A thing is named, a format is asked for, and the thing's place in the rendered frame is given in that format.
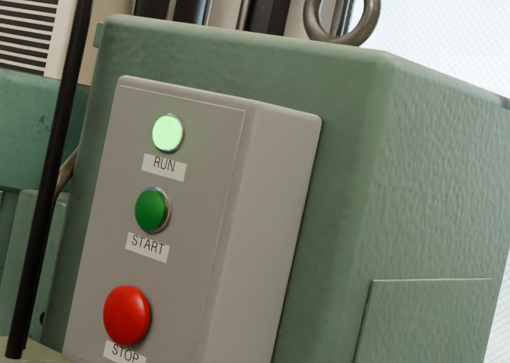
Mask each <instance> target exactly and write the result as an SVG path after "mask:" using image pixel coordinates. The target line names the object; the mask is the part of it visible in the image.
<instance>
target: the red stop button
mask: <svg viewBox="0 0 510 363"><path fill-rule="evenodd" d="M103 323H104V326H105V330H106V332H107V334H108V335H109V337H110V338H111V339H112V340H113V341H114V342H116V343H117V344H120V345H130V344H135V343H136V342H139V341H140V340H141V339H142V338H143V336H144V335H145V333H146V331H147V329H148V326H149V323H150V307H149V304H148V301H147V299H146V296H145V295H144V294H143V293H142V292H141V291H140V290H139V289H138V288H137V287H135V286H118V287H116V288H114V289H113V290H112V291H111V292H110V293H109V295H108V297H107V298H106V300H105V304H104V307H103Z"/></svg>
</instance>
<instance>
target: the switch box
mask: <svg viewBox="0 0 510 363"><path fill-rule="evenodd" d="M166 114H174V115H177V116H179V117H180V118H181V119H182V121H183V123H184V126H185V138H184V142H183V144H182V145H181V147H180V148H179V149H178V150H176V151H175V152H174V153H163V152H162V151H161V150H159V149H158V148H157V146H156V144H155V143H154V140H153V128H154V126H155V123H156V122H157V121H158V120H159V119H160V118H161V117H162V116H164V115H166ZM321 127H322V119H321V118H320V117H319V116H317V115H314V114H310V113H307V112H302V111H298V110H294V109H289V108H285V107H282V106H277V105H273V104H269V103H264V102H260V101H257V100H253V99H245V98H241V97H237V96H230V95H226V94H221V93H214V92H210V91H206V90H199V89H194V88H190V87H183V86H179V85H175V84H168V83H163V82H159V81H155V80H148V79H144V78H140V77H132V76H128V75H125V76H121V77H119V79H118V81H117V85H116V89H115V96H114V100H113V104H112V110H111V115H110V119H109V126H108V130H107V134H106V138H105V145H104V148H103V152H102V159H101V163H100V167H99V174H98V178H97V183H96V189H95V193H94V197H93V204H92V208H91V212H90V219H89V223H88V227H87V233H86V238H85V242H84V246H83V253H82V257H81V261H80V268H79V272H78V276H77V282H76V286H75V290H74V297H73V301H72V306H71V313H70V317H69V321H68V327H67V331H66V335H65V342H64V346H63V350H62V356H63V358H64V359H66V360H68V361H70V362H72V363H117V362H115V361H113V360H111V359H108V358H106V357H104V356H103V353H104V350H105V343H106V340H108V341H111V342H113V343H115V344H117V343H116V342H114V341H113V340H112V339H111V338H110V337H109V335H108V334H107V332H106V330H105V326H104V323H103V307H104V304H105V300H106V298H107V297H108V295H109V293H110V292H111V291H112V290H113V289H114V288H116V287H118V286H135V287H137V288H138V289H139V290H140V291H141V292H142V293H143V294H144V295H145V296H146V299H147V301H148V304H149V307H150V323H149V326H148V329H147V331H146V333H145V335H144V336H143V338H142V339H141V340H140V341H139V342H136V343H135V344H130V345H120V344H117V345H120V346H122V347H124V348H126V349H129V350H131V351H132V352H136V353H137V354H139V355H142V356H144V357H146V363H271V360H272V354H273V349H274V345H275V339H276V335H277V332H278V328H279V321H280V317H281V314H282V307H283V304H284V300H285V293H286V289H287V286H288V279H289V276H290V272H291V265H292V261H293V257H294V251H295V248H296V244H297V239H298V233H299V229H300V226H301V219H302V216H303V212H304V205H305V201H306V198H307V191H308V188H309V184H310V177H311V173H312V169H313V163H314V160H315V155H316V149H317V145H318V141H319V138H320V131H321ZM145 153H147V154H150V155H153V156H158V157H162V158H165V159H170V160H173V161H176V162H180V163H184V164H187V167H186V170H185V174H184V181H178V180H175V179H172V178H167V177H165V176H161V175H157V174H153V173H151V172H145V171H143V170H141V169H142V165H143V158H144V154H145ZM149 187H159V188H162V189H164V190H165V191H166V192H167V193H168V195H169V197H170V199H171V202H172V217H171V219H170V222H169V224H168V225H167V227H166V228H165V229H164V230H163V231H161V232H159V233H156V234H150V233H147V232H145V231H143V230H142V229H141V228H140V227H139V225H138V223H137V221H136V218H135V213H134V209H135V204H136V202H137V198H138V197H139V196H140V194H141V193H142V192H143V191H144V190H145V189H147V188H149ZM128 232H131V233H134V234H135V235H139V236H142V237H144V238H148V239H151V240H153V241H157V242H160V243H163V244H165V245H168V246H170V247H169V251H168V258H167V261H166V263H163V262H161V261H159V260H155V259H152V258H150V257H147V256H144V255H142V254H138V253H136V252H133V251H129V250H128V249H125V247H126V243H127V239H128Z"/></svg>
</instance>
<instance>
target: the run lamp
mask: <svg viewBox="0 0 510 363"><path fill-rule="evenodd" d="M184 138H185V126H184V123H183V121H182V119H181V118H180V117H179V116H177V115H174V114H166V115H164V116H162V117H161V118H160V119H159V120H158V121H157V122H156V123H155V126H154V128H153V140H154V143H155V144H156V146H157V148H158V149H159V150H161V151H162V152H163V153H174V152H175V151H176V150H178V149H179V148H180V147H181V145H182V144H183V142H184Z"/></svg>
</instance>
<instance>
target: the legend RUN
mask: <svg viewBox="0 0 510 363"><path fill-rule="evenodd" d="M186 167H187V164H184V163H180V162H176V161H173V160H170V159H165V158H162V157H158V156H153V155H150V154H147V153H145V154H144V158H143V165H142V169H141V170H143V171H145V172H151V173H153V174H157V175H161V176H165V177H167V178H172V179H175V180H178V181H181V182H183V181H184V174H185V170H186Z"/></svg>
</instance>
